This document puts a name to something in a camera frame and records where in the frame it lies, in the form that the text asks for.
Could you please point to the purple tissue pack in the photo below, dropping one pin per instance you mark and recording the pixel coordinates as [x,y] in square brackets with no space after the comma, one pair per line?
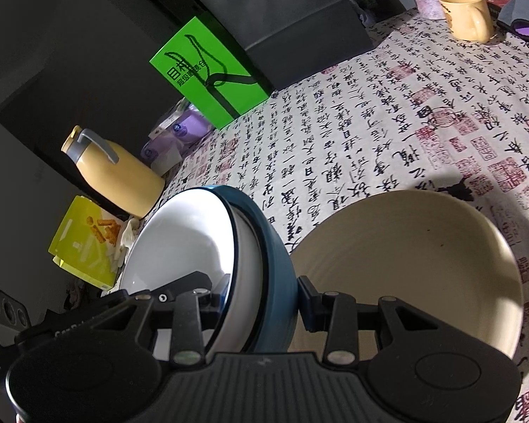
[189,127]
[156,152]

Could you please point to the yellow snack box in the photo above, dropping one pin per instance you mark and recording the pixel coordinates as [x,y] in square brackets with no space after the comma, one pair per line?
[79,238]

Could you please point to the blue bowl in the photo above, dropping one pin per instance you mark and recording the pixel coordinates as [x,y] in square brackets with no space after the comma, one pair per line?
[277,273]

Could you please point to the dark paper bag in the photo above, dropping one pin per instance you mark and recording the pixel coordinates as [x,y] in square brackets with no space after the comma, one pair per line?
[291,17]

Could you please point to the yellow thermos jug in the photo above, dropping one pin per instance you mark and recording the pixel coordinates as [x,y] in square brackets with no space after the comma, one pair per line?
[123,180]

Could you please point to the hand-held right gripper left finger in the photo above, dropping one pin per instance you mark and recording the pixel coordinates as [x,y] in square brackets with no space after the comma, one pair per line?
[189,317]

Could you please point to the calligraphy printed tablecloth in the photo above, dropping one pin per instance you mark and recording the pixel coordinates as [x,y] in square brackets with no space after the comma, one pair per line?
[379,119]

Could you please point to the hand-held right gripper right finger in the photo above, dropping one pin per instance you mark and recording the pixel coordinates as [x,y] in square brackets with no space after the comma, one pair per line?
[308,304]

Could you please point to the white glove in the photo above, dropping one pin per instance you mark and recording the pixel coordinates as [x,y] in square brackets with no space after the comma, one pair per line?
[125,238]

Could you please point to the small red object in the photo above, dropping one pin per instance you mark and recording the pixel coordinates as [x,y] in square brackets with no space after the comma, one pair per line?
[498,3]

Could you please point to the yellow mug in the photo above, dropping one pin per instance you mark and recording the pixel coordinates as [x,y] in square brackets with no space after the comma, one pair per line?
[463,17]

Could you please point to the green paper bag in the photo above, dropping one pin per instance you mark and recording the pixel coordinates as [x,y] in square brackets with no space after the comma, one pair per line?
[202,75]

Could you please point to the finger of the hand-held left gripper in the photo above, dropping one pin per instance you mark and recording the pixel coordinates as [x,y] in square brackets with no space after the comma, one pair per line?
[185,283]

